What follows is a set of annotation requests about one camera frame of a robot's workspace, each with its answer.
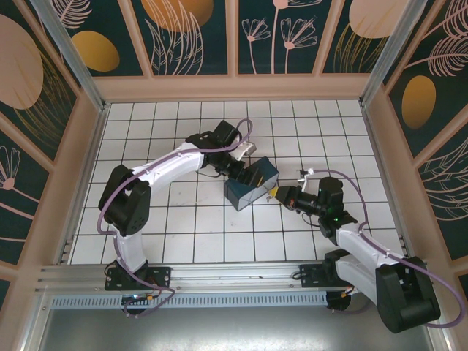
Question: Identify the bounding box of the teal starry night tin box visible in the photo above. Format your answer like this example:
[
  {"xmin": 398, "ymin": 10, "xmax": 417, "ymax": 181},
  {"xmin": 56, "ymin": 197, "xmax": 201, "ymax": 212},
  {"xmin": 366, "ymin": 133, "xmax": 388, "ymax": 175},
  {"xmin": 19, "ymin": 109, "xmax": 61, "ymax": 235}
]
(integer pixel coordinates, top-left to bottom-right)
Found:
[{"xmin": 223, "ymin": 156, "xmax": 281, "ymax": 213}]

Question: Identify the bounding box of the grey metal sheet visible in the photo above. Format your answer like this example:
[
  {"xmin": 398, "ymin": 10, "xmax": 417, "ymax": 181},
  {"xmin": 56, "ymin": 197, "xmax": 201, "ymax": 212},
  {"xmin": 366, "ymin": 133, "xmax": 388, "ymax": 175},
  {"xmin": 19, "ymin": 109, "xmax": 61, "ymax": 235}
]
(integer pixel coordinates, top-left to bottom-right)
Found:
[{"xmin": 34, "ymin": 306, "xmax": 445, "ymax": 351}]

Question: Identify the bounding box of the thin black right gripper wire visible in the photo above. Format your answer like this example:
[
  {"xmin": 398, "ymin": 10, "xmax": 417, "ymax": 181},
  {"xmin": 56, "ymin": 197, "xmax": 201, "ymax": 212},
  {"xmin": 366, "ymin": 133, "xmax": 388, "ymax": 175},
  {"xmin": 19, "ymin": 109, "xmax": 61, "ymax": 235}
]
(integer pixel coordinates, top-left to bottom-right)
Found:
[{"xmin": 299, "ymin": 210, "xmax": 323, "ymax": 228}]

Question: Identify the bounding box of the thin black gripper wire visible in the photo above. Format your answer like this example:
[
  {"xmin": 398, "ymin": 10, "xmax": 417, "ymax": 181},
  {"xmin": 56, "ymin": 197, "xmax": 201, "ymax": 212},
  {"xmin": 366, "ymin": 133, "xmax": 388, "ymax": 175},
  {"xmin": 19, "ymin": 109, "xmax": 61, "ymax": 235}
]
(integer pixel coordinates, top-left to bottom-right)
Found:
[
  {"xmin": 197, "ymin": 166, "xmax": 226, "ymax": 181},
  {"xmin": 299, "ymin": 210, "xmax": 323, "ymax": 228}
]

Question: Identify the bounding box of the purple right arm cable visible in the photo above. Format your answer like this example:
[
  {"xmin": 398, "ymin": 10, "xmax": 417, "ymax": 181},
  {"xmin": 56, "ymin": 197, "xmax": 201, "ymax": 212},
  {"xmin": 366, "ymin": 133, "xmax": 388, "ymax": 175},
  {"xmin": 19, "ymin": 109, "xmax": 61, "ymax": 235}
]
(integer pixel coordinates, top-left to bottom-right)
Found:
[{"xmin": 310, "ymin": 167, "xmax": 462, "ymax": 328}]

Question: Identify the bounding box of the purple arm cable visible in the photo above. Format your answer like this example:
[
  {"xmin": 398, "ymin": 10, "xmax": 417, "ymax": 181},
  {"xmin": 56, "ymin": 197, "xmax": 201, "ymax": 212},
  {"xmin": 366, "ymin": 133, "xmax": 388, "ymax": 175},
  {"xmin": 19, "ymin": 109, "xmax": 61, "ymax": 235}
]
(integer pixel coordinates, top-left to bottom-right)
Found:
[
  {"xmin": 310, "ymin": 167, "xmax": 462, "ymax": 328},
  {"xmin": 97, "ymin": 118, "xmax": 255, "ymax": 319}
]

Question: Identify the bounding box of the thin black left gripper wire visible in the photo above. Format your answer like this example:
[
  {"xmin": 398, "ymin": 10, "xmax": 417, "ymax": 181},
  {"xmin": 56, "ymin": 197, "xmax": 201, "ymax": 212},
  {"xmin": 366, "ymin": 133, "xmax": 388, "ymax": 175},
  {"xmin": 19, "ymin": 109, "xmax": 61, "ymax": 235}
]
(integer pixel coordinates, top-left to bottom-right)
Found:
[{"xmin": 197, "ymin": 166, "xmax": 226, "ymax": 181}]

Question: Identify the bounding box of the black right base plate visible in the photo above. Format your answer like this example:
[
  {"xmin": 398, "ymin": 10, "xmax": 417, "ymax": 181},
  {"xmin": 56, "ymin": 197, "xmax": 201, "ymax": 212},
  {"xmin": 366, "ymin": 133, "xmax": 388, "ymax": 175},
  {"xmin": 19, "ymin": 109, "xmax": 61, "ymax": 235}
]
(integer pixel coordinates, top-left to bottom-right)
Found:
[{"xmin": 298, "ymin": 261, "xmax": 343, "ymax": 290}]

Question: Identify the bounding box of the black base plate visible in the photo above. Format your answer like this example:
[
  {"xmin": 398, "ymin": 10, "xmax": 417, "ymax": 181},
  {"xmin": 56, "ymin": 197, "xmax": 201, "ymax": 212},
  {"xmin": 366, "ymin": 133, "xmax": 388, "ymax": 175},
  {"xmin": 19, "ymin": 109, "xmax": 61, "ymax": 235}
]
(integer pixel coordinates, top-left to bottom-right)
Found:
[
  {"xmin": 105, "ymin": 265, "xmax": 173, "ymax": 292},
  {"xmin": 298, "ymin": 261, "xmax": 343, "ymax": 290}
]

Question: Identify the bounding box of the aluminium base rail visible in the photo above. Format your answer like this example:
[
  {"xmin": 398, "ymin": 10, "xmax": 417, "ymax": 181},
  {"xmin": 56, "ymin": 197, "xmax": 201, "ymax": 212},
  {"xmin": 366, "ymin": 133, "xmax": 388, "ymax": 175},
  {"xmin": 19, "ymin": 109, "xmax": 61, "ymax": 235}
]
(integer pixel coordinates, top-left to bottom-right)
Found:
[{"xmin": 34, "ymin": 259, "xmax": 434, "ymax": 293}]

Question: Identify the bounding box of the orange connector with wires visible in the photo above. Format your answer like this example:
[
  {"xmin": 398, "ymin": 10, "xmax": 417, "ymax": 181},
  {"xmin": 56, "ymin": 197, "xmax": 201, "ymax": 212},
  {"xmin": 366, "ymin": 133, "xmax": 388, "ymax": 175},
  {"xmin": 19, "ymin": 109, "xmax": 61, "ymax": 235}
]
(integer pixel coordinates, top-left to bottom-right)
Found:
[{"xmin": 339, "ymin": 284, "xmax": 366, "ymax": 298}]

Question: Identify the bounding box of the slotted grey cable duct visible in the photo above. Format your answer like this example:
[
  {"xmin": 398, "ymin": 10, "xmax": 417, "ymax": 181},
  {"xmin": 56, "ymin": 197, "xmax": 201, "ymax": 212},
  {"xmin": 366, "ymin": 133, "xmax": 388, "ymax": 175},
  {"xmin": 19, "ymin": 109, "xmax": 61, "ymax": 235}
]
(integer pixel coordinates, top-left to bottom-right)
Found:
[{"xmin": 50, "ymin": 292, "xmax": 328, "ymax": 308}]

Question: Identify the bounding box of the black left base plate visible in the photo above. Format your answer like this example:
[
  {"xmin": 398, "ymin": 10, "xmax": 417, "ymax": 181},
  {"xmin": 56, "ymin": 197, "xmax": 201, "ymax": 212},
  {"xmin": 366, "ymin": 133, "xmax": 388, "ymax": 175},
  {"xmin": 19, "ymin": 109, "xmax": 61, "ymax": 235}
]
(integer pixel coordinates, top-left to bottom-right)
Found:
[{"xmin": 105, "ymin": 265, "xmax": 173, "ymax": 292}]

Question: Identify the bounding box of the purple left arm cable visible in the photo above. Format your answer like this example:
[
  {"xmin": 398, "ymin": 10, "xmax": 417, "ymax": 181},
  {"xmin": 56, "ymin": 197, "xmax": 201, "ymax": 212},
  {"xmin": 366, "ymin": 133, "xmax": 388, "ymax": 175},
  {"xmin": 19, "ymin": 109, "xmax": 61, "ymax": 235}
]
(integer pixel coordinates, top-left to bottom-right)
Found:
[{"xmin": 97, "ymin": 118, "xmax": 255, "ymax": 319}]

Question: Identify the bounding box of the aluminium frame post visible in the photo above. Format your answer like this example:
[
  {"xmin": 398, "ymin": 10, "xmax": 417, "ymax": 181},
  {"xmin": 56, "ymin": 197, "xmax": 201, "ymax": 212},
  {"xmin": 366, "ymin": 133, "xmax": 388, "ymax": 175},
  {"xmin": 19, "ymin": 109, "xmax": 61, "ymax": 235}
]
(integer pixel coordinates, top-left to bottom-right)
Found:
[
  {"xmin": 29, "ymin": 0, "xmax": 110, "ymax": 113},
  {"xmin": 360, "ymin": 0, "xmax": 439, "ymax": 109}
]

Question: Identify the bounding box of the small circuit board with wires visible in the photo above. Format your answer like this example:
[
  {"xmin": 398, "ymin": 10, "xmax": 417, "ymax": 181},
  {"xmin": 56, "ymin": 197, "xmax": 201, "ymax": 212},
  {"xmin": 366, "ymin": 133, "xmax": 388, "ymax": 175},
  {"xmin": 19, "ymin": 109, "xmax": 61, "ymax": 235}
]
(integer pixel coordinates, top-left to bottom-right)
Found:
[{"xmin": 121, "ymin": 291, "xmax": 159, "ymax": 306}]

